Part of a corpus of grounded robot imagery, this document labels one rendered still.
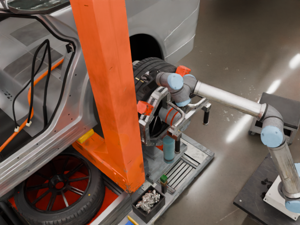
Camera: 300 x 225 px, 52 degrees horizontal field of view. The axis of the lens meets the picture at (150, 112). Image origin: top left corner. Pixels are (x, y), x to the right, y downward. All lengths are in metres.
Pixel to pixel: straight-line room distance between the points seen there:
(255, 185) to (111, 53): 1.72
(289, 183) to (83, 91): 1.47
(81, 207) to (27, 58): 1.28
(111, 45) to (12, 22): 2.04
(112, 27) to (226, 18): 3.87
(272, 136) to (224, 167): 1.26
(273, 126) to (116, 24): 1.06
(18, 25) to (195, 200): 2.28
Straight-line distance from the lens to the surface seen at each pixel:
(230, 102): 1.95
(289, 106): 3.26
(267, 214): 2.57
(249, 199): 2.59
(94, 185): 2.39
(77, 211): 2.33
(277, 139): 1.88
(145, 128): 2.09
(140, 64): 2.20
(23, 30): 3.12
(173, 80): 1.77
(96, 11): 1.24
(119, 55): 1.41
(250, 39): 4.66
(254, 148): 3.25
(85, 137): 2.41
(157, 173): 2.81
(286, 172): 2.10
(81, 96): 2.18
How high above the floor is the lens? 2.53
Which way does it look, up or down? 47 degrees down
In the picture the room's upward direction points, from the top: 4 degrees counter-clockwise
